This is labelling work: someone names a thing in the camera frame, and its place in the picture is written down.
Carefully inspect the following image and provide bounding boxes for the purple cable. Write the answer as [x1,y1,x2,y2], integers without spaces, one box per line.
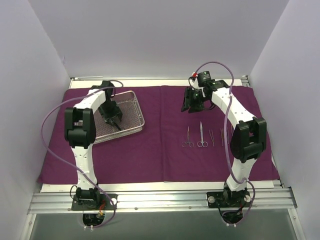
[41,79,125,229]
[192,61,256,225]

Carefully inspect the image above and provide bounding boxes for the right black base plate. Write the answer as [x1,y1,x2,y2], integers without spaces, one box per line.
[206,189,252,208]

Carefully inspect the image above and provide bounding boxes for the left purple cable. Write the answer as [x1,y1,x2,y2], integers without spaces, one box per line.
[41,79,125,229]

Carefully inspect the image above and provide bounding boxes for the silver surgical scissors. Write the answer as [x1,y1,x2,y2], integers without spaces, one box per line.
[197,121,208,148]

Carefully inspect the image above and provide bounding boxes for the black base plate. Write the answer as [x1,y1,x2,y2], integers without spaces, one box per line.
[206,189,252,208]
[71,193,114,211]

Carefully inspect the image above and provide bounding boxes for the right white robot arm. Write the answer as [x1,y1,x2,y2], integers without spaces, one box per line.
[181,71,267,207]

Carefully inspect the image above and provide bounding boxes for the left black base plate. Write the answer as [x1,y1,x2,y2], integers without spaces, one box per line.
[71,193,114,211]

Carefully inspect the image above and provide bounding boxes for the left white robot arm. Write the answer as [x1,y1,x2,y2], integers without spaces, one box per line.
[64,80,123,210]

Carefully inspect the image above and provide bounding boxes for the aluminium front rail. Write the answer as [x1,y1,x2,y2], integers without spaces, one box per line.
[27,188,297,214]

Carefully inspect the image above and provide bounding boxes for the metal mesh instrument tray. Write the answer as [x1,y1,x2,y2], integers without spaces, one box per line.
[94,90,145,144]

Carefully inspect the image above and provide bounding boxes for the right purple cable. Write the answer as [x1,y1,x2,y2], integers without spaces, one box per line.
[192,61,256,225]

